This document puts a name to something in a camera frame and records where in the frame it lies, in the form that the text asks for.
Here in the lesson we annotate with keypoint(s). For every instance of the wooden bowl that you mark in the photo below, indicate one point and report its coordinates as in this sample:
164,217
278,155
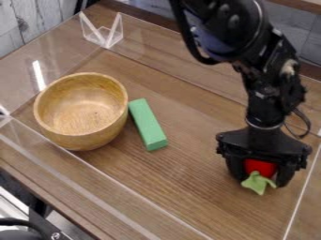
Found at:
82,110

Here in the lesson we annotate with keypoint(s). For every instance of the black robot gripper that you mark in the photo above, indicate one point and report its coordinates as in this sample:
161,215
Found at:
267,145

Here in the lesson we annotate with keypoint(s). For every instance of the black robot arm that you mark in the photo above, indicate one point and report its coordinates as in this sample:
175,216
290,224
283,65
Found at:
229,31

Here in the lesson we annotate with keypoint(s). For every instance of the red plush fruit green leaves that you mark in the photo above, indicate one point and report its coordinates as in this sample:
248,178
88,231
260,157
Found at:
260,172

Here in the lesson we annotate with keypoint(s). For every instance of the black metal table bracket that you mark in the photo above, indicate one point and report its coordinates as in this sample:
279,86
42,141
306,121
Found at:
50,230

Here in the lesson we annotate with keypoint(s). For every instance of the clear acrylic tray enclosure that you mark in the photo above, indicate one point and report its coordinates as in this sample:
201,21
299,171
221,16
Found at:
122,191

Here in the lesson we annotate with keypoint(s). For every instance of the green rectangular block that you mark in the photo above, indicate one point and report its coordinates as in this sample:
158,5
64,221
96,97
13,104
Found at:
150,130

